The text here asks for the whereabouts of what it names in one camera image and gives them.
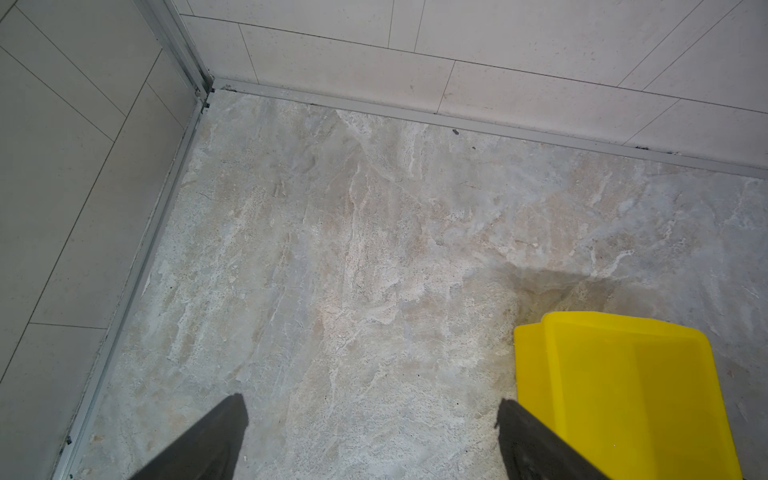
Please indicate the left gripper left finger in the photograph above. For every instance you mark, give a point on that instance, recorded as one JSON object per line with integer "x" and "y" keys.
{"x": 208, "y": 450}

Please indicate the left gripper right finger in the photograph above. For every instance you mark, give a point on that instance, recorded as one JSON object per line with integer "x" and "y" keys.
{"x": 530, "y": 450}

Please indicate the yellow plastic bin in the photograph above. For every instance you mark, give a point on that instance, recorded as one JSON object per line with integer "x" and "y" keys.
{"x": 638, "y": 398}

